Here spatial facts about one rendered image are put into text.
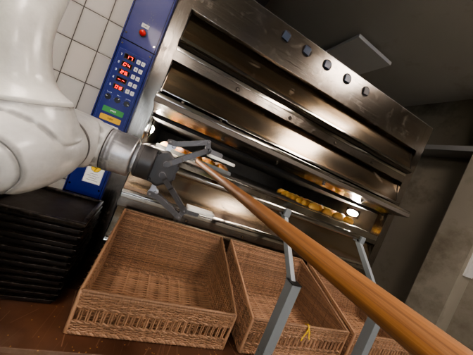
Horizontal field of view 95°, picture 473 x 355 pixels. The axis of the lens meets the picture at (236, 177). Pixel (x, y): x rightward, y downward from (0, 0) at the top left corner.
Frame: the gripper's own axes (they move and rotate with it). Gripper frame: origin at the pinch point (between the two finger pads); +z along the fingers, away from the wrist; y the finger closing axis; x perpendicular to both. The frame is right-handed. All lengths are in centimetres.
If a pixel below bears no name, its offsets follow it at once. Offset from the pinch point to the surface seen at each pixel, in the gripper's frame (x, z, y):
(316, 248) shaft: 30.4, 6.0, -0.7
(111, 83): -65, -46, -20
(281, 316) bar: -7, 41, 36
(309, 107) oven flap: -66, 54, -57
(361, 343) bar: -8, 88, 43
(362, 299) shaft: 38.4, 5.6, 0.5
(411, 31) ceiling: -127, 166, -203
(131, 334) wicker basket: -18, -3, 59
